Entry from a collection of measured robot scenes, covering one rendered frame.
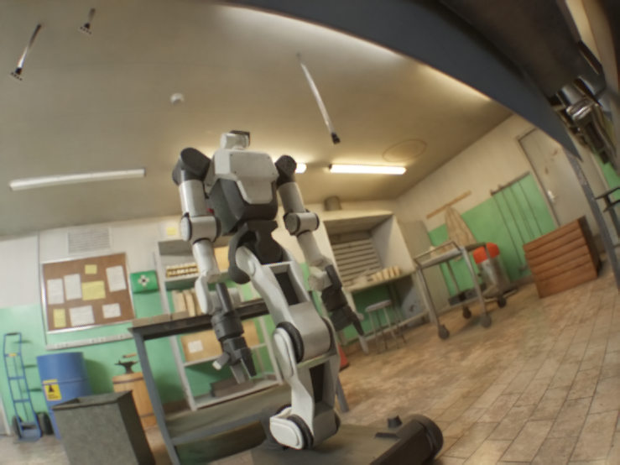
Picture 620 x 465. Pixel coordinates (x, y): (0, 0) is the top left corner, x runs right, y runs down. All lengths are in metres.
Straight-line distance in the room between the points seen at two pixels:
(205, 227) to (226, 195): 0.17
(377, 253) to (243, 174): 4.63
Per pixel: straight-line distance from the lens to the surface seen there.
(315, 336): 0.96
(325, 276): 1.18
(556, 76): 0.43
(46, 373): 3.55
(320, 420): 1.10
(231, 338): 0.91
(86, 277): 4.17
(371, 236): 5.66
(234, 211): 1.12
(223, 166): 1.16
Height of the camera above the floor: 0.66
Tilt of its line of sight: 16 degrees up
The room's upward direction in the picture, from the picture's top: 18 degrees counter-clockwise
